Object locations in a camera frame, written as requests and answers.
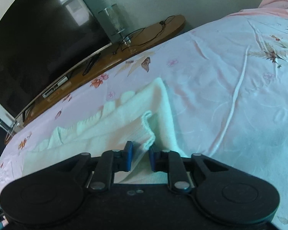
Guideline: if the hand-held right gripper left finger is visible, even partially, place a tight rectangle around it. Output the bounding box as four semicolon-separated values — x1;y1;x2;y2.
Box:
55;140;134;193

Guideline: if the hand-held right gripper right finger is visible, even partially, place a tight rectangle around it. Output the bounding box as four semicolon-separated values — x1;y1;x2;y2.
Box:
149;145;229;194

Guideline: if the white knit garment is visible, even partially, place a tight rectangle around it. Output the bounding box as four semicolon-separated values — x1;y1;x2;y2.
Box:
23;77;195;190

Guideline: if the pink floral bed sheet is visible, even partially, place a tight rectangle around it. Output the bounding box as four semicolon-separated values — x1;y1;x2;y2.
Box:
0;17;288;230

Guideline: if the wooden television stand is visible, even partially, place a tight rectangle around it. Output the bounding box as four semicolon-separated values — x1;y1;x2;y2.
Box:
5;14;186;145

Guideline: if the glass table lamp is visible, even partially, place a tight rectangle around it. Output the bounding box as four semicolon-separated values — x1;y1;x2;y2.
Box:
97;3;137;53

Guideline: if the black flat television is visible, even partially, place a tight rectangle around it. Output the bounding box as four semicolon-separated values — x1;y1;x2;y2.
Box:
0;0;112;120

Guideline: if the pink pillow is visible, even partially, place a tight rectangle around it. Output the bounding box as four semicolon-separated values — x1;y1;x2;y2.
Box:
226;0;288;20

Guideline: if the black cable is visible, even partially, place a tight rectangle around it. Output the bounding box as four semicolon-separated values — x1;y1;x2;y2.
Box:
112;15;176;55

